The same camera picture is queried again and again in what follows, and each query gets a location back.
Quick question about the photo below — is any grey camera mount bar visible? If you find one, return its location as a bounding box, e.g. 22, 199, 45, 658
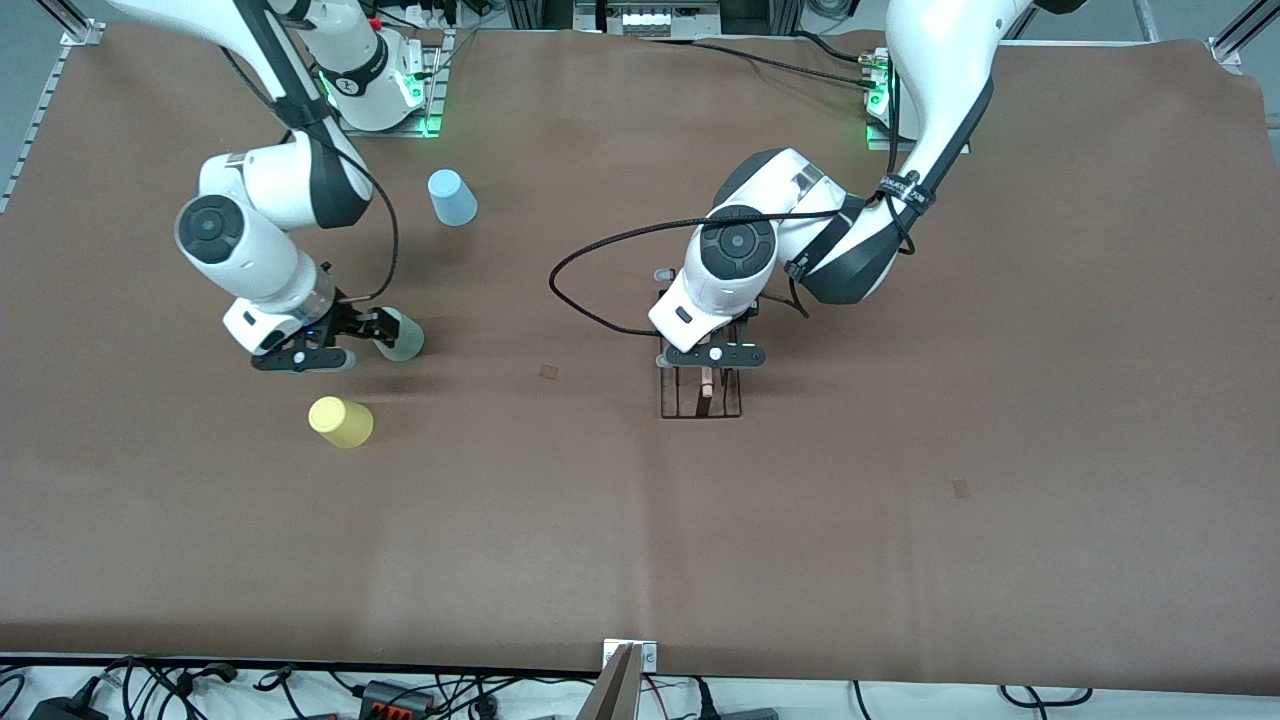
575, 643, 646, 720

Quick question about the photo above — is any black power adapter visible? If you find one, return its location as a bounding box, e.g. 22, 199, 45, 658
28, 695, 109, 720

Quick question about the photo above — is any black orange connector box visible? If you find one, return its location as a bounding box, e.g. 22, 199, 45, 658
358, 680, 438, 717

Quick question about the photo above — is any brown table mat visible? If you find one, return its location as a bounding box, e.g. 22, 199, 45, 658
0, 22, 1280, 696

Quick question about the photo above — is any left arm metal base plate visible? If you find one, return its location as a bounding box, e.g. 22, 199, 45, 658
867, 112, 971, 154

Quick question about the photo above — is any yellow plastic cup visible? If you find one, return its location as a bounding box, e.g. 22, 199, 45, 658
308, 396, 375, 449

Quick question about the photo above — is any black wire cup holder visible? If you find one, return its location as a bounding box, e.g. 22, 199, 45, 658
654, 265, 746, 420

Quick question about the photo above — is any control box with white connectors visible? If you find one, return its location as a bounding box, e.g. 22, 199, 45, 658
575, 0, 721, 39

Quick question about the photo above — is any pale green plastic cup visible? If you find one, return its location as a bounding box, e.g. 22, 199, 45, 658
372, 308, 425, 362

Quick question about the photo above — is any black braided table cable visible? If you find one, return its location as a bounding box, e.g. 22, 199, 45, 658
640, 36, 883, 91

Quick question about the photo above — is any aluminium frame rail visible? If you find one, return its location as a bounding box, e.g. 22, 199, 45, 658
1208, 0, 1280, 71
0, 0, 106, 216

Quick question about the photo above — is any light blue plastic cup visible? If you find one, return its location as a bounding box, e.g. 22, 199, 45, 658
427, 169, 479, 228

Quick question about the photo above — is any thin black table cable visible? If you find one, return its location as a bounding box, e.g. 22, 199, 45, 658
790, 30, 881, 65

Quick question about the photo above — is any power strip with plugs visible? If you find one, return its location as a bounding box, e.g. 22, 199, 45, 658
385, 0, 463, 29

